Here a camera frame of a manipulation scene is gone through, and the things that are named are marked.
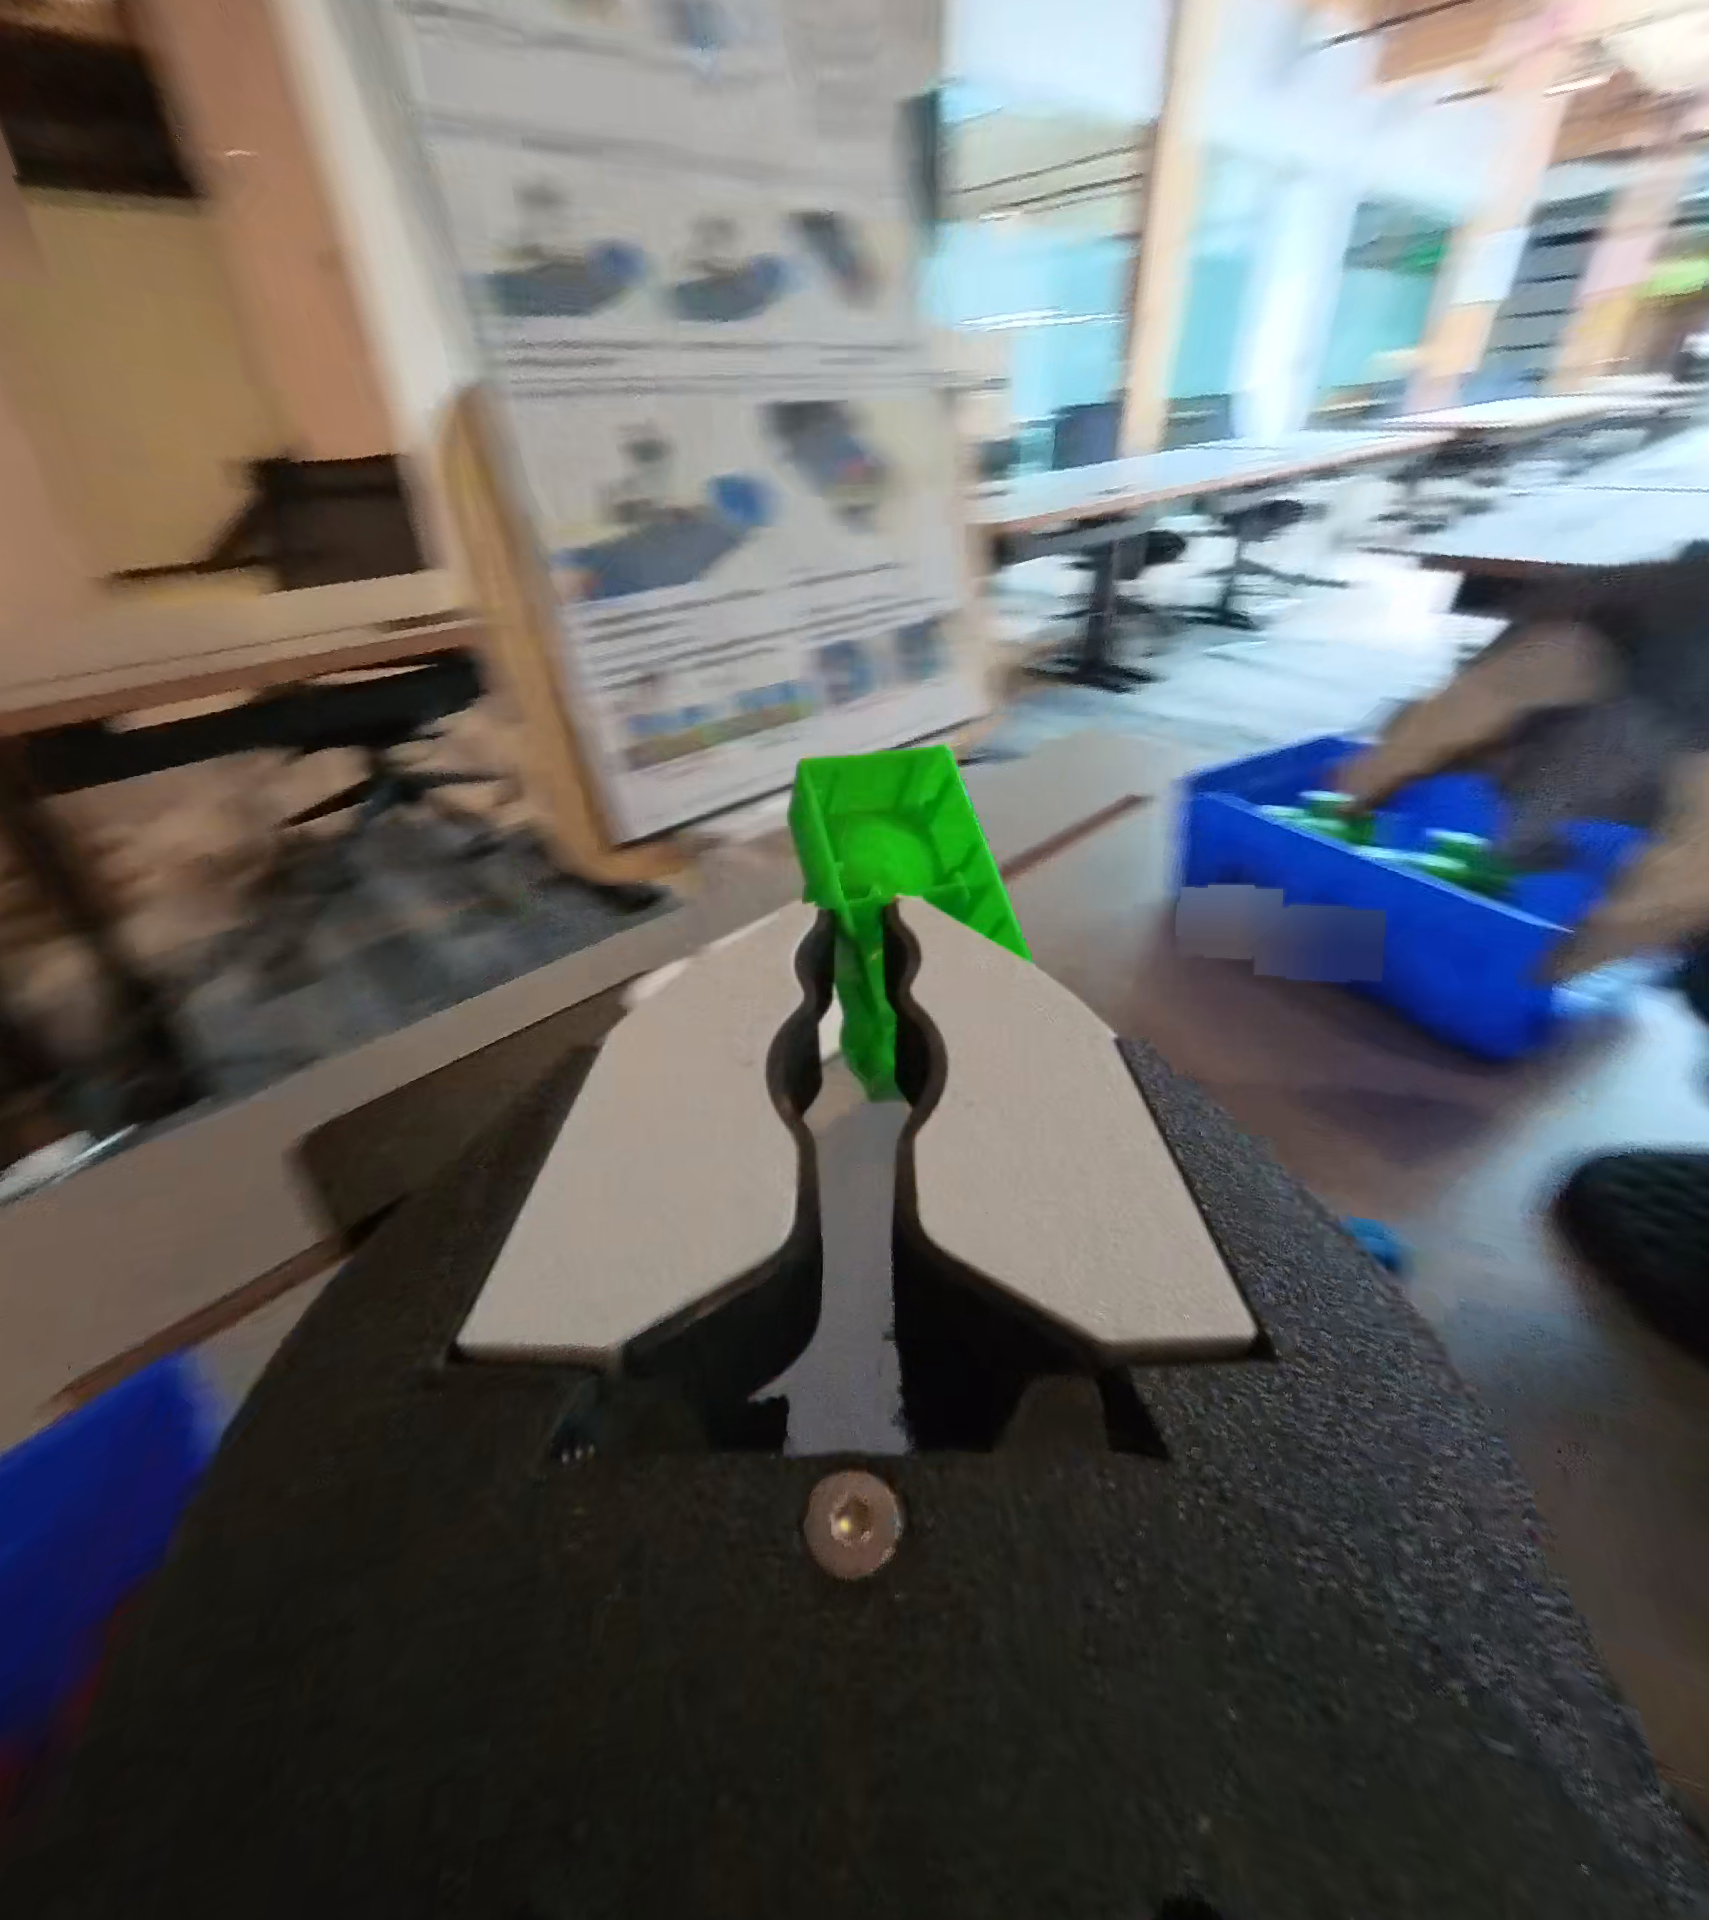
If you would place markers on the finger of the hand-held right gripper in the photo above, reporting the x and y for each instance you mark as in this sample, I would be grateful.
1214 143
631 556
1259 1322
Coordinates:
1695 857
1455 723

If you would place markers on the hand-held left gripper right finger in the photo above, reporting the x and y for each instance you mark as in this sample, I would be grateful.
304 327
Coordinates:
1066 1186

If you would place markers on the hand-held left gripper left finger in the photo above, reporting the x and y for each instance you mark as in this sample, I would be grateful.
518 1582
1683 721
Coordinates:
644 1186

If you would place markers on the blue bin with white label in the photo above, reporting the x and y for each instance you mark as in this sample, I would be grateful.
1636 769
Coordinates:
1395 930

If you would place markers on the blue mega block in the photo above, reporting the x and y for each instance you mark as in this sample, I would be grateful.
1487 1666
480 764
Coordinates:
1375 1240

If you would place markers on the green two-stud mega block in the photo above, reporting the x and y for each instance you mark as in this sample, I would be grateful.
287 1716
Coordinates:
899 840

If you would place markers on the blue plastic storage bin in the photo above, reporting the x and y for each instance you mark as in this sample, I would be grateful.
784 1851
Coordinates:
29 1546

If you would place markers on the wooden background desk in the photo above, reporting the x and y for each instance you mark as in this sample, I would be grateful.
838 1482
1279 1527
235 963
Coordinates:
1183 481

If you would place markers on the black honeycomb rubber pad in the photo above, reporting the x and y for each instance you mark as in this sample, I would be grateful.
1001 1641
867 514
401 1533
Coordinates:
1695 1262

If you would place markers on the black desk leg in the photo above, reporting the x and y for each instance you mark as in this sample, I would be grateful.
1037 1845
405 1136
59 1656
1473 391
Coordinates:
196 750

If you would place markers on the printed instruction sheet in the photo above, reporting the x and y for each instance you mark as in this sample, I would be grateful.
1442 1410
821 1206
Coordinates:
703 391

